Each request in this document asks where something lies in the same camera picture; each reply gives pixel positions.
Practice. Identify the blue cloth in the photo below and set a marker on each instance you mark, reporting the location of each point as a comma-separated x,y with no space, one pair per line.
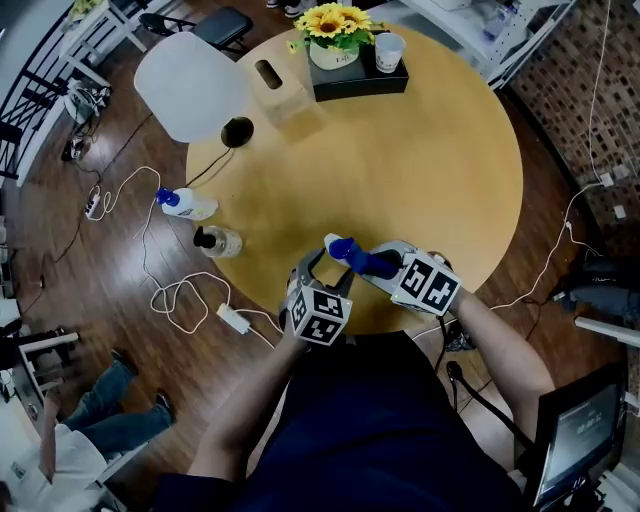
372,265

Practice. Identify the white power adapter block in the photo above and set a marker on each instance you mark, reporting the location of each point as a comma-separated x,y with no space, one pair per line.
232,316

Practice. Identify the black power adapter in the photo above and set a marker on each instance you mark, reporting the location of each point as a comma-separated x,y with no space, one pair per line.
72,150

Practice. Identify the white side table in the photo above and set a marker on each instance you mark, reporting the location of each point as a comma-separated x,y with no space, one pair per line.
100,20

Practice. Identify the clear black-pump bottle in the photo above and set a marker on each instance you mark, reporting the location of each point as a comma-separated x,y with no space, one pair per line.
225,242

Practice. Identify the clear plastic water bottle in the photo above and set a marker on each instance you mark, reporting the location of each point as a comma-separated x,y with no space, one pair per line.
494,25

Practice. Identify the person's left forearm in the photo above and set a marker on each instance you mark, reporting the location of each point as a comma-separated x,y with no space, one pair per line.
250,400

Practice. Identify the white metal shelf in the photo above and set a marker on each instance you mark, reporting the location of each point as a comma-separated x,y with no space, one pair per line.
475,45

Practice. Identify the yellow artificial flowers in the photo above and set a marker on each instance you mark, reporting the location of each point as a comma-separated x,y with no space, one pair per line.
87,6

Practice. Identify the white grey rack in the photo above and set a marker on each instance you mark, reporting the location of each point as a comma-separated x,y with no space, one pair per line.
50,342

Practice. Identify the white power strip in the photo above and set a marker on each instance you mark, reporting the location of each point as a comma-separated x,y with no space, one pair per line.
92,202

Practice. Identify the black railing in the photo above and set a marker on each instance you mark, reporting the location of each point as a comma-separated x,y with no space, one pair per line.
30,85

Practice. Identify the white bottle blue cap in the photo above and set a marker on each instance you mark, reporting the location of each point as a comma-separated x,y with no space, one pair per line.
192,205

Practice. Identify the black monitor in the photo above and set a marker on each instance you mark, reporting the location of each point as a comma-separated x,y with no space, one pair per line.
580,440

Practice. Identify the black tray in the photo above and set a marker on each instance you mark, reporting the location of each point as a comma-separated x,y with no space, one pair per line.
360,82

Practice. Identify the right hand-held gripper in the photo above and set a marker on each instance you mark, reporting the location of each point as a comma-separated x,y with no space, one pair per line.
425,285

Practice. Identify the wooden tissue box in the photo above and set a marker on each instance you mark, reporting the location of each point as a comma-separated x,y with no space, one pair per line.
287,105

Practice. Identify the person's dark blue clothing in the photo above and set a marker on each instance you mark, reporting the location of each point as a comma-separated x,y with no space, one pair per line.
375,425

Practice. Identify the white paper cup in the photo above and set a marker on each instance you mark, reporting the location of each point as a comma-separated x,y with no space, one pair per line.
389,52

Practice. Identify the white table lamp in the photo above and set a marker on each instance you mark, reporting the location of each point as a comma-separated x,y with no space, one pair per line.
190,85

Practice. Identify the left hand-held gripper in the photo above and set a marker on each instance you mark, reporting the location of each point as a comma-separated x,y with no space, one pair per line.
320,315

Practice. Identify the sunflowers in white pot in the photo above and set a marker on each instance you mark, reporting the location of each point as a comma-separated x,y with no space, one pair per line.
332,57

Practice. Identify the person's right forearm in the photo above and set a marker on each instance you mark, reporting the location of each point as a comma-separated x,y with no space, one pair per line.
500,360

